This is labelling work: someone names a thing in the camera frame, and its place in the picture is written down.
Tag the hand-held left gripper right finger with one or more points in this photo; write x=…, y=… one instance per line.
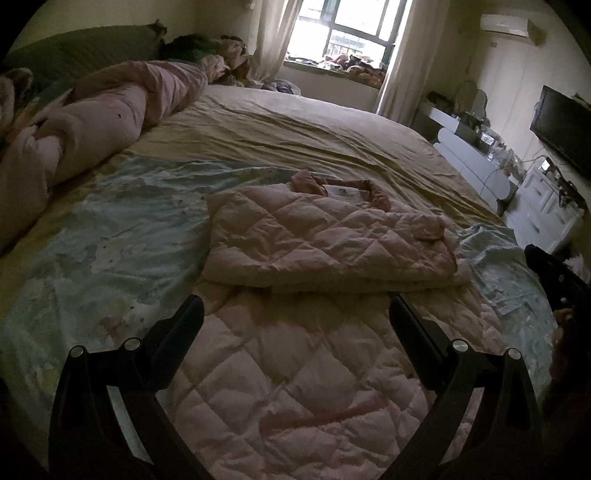
x=406, y=325

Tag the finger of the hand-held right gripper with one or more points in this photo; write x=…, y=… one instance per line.
x=540, y=265

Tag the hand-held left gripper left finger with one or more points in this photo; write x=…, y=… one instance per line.
x=189, y=323

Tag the pink quilted coat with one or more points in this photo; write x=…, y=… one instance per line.
x=323, y=240

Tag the clothes on windowsill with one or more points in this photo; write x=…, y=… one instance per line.
x=355, y=69

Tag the pile of clothes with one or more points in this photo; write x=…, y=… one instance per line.
x=203, y=50

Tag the person's right hand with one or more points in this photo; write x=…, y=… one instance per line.
x=561, y=350

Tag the white drawer cabinet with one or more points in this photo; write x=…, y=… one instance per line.
x=540, y=198

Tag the cosmetics clutter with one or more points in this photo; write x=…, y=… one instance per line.
x=496, y=147

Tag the white vanity desk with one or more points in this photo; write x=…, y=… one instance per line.
x=471, y=157

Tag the black television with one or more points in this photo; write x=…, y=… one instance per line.
x=563, y=124

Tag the round mirror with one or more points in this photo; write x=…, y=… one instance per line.
x=468, y=97

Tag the bed with floral sheet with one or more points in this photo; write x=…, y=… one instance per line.
x=323, y=134

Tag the pink rolled duvet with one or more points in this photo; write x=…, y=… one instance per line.
x=92, y=124

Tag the white air conditioner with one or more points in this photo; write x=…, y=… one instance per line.
x=503, y=26

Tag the white curtain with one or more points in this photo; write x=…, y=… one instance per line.
x=406, y=60
x=272, y=37

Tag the dark green pillow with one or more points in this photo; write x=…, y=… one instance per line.
x=83, y=50

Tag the floral blanket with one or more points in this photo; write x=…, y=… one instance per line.
x=14, y=87

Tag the window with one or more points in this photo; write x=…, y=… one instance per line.
x=355, y=23

